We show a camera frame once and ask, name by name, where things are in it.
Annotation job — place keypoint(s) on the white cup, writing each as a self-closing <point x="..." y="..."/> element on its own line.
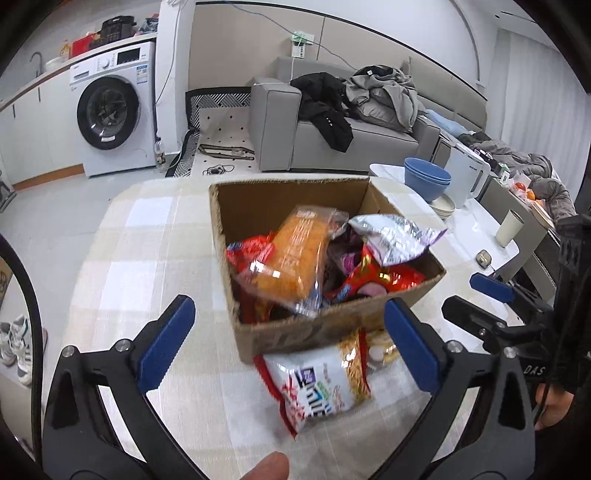
<point x="509" y="228"/>

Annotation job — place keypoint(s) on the purple snack bag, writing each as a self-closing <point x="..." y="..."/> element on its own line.
<point x="394" y="239"/>

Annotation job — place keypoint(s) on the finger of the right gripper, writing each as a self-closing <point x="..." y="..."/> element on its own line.
<point x="496" y="286"/>
<point x="494" y="332"/>

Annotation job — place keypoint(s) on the white electric kettle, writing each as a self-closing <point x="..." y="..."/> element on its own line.
<point x="469" y="172"/>

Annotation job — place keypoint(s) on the grey jacket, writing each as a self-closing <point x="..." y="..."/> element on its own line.
<point x="383" y="96"/>

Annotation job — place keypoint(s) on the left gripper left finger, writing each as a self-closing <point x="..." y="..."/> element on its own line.
<point x="99" y="423"/>

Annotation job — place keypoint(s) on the white noodle snack bag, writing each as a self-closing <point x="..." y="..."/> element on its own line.
<point x="317" y="383"/>

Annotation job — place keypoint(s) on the person's left hand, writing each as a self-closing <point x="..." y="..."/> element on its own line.
<point x="274" y="466"/>

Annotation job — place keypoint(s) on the cracker sandwich pack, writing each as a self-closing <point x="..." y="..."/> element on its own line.
<point x="381" y="349"/>

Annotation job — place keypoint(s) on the beige shallow dish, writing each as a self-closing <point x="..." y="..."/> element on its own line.
<point x="443" y="206"/>

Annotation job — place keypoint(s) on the grey sofa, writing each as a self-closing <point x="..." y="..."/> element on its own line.
<point x="284" y="142"/>

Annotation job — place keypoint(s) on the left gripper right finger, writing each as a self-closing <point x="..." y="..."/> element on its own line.
<point x="498" y="441"/>

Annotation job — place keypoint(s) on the black white patterned rug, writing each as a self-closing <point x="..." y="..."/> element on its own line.
<point x="217" y="120"/>

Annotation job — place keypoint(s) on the black jacket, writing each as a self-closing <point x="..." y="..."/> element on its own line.
<point x="321" y="105"/>

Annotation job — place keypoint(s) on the black rice cooker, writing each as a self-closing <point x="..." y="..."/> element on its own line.
<point x="117" y="28"/>

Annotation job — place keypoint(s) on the white washing machine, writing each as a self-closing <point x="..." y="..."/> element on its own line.
<point x="115" y="114"/>

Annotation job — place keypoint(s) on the brown cardboard box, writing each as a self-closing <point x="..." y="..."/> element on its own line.
<point x="243" y="209"/>

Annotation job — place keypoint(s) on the red Oreo cookie pack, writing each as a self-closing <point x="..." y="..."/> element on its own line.
<point x="370" y="279"/>

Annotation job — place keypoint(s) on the small silver clock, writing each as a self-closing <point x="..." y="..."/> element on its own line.
<point x="483" y="259"/>

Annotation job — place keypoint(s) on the red chip bag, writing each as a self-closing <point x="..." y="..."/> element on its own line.
<point x="252" y="310"/>

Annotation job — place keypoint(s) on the blue bowl stack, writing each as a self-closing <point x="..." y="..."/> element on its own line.
<point x="427" y="179"/>

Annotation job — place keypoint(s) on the white sneakers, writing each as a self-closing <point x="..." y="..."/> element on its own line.
<point x="16" y="348"/>

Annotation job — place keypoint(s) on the orange cracker pack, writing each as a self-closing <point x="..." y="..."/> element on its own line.
<point x="289" y="271"/>

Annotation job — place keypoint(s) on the person's right hand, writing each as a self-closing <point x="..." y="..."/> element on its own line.
<point x="557" y="404"/>

